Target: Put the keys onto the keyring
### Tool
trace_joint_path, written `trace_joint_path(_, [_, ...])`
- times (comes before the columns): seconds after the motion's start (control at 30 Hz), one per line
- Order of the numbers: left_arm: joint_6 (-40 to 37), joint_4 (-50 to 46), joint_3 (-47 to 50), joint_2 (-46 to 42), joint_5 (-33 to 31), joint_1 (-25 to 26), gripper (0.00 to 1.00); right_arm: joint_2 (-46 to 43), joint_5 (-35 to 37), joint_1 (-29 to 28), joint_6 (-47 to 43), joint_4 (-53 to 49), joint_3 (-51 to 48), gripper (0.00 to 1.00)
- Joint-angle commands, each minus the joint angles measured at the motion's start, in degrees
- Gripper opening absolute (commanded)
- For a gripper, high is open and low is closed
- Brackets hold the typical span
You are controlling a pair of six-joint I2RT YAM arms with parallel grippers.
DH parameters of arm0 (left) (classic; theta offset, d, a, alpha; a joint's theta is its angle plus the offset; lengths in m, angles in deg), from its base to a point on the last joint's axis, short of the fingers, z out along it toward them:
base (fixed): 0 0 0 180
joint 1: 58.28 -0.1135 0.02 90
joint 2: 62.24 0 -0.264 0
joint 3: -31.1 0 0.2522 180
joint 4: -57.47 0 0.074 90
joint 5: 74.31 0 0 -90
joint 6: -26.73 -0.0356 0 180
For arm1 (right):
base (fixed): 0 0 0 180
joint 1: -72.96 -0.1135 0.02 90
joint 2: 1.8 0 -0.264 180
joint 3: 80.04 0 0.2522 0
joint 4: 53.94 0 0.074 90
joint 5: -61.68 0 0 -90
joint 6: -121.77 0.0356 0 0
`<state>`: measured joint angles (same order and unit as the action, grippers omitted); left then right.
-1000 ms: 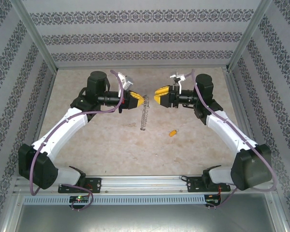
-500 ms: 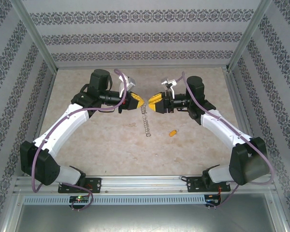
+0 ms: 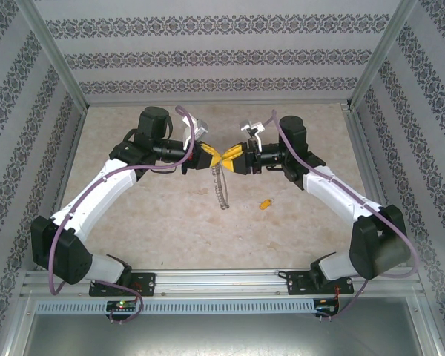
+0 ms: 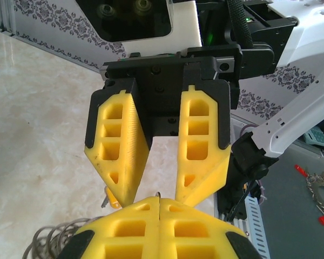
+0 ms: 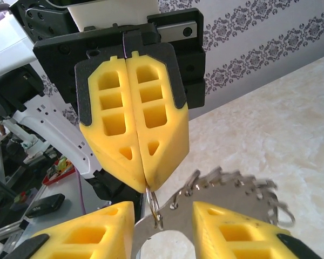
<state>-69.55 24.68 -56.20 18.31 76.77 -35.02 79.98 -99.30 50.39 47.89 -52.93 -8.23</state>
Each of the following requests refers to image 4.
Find aluminium frame post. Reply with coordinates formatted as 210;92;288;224
0;0;17;37

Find teal patterned object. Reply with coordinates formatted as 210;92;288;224
303;126;324;148

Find black braided cable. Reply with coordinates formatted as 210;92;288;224
226;0;254;51

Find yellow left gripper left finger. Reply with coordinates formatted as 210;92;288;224
56;196;161;259

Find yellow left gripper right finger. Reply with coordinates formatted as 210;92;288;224
159;198;260;259

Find key with yellow head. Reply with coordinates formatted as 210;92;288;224
100;185;123;210

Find grey slotted cable duct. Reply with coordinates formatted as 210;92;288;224
241;194;272;259

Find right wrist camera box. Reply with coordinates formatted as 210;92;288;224
75;0;202;53

